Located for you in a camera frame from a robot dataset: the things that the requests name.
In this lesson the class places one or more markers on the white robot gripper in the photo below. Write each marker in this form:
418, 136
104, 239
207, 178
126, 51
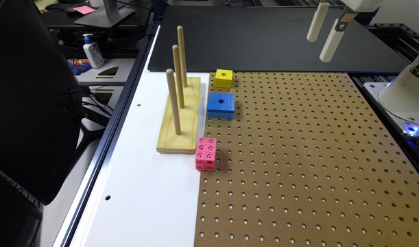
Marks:
339, 26

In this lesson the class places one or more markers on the yellow block with hole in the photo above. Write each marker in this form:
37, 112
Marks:
223, 78

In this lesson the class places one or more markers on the silver monitor stand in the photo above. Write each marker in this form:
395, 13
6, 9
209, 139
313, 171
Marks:
106, 15

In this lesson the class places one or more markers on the wooden peg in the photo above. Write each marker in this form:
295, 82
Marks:
178, 72
173, 100
180, 34

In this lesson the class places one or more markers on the blue block with hole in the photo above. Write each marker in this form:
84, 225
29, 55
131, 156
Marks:
221, 105

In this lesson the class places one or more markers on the white lotion pump bottle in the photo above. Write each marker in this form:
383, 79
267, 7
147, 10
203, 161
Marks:
92, 52

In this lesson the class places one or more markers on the front wooden peg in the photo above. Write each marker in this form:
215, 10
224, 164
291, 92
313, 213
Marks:
173, 100

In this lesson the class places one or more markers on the wooden peg stand base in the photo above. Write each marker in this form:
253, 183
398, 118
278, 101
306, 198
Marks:
185, 143

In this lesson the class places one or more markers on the brown perforated pegboard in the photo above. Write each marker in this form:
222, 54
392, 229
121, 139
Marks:
305, 161

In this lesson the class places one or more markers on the middle wooden peg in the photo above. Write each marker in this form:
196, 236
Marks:
178, 72

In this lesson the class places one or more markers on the rear wooden peg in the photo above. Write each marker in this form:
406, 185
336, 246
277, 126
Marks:
180, 34

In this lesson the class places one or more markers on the black mat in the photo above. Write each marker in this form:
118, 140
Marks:
266, 39

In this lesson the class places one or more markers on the pink sticky note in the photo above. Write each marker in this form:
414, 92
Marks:
84, 9

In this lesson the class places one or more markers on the pink interlocking cube block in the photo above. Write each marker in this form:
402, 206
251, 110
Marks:
205, 154

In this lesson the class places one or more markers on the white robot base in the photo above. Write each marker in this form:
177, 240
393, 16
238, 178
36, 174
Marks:
401, 96

